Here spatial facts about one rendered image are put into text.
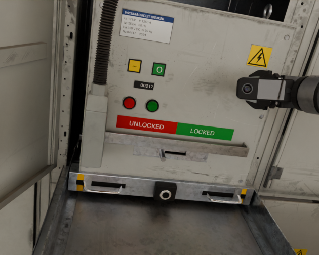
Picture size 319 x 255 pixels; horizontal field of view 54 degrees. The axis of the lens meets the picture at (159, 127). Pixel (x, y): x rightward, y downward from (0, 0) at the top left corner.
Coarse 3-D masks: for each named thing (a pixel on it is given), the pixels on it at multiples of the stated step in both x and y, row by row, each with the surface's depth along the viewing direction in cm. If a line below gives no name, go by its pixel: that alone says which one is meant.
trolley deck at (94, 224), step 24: (48, 216) 79; (96, 216) 82; (120, 216) 84; (144, 216) 86; (168, 216) 87; (192, 216) 89; (216, 216) 91; (240, 216) 93; (72, 240) 73; (96, 240) 74; (120, 240) 76; (144, 240) 77; (168, 240) 79; (192, 240) 80; (216, 240) 82; (240, 240) 83
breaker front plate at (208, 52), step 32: (96, 0) 69; (128, 0) 70; (96, 32) 72; (192, 32) 74; (224, 32) 75; (256, 32) 76; (288, 32) 77; (192, 64) 78; (224, 64) 78; (160, 96) 80; (192, 96) 81; (224, 96) 82; (256, 128) 87; (128, 160) 87; (160, 160) 88; (192, 160) 88; (224, 160) 90
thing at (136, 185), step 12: (72, 168) 87; (72, 180) 86; (96, 180) 87; (108, 180) 87; (120, 180) 87; (132, 180) 88; (144, 180) 88; (156, 180) 89; (168, 180) 90; (180, 180) 91; (132, 192) 90; (144, 192) 90; (180, 192) 91; (192, 192) 92; (204, 192) 92; (216, 192) 93; (228, 192) 93; (252, 192) 94
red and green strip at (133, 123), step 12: (120, 120) 81; (132, 120) 82; (144, 120) 82; (156, 120) 83; (168, 132) 84; (180, 132) 85; (192, 132) 85; (204, 132) 85; (216, 132) 86; (228, 132) 86
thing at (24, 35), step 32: (0, 0) 65; (32, 0) 74; (64, 0) 82; (0, 32) 67; (32, 32) 77; (0, 64) 67; (32, 64) 81; (0, 96) 72; (32, 96) 84; (0, 128) 75; (32, 128) 88; (0, 160) 78; (32, 160) 92; (0, 192) 82
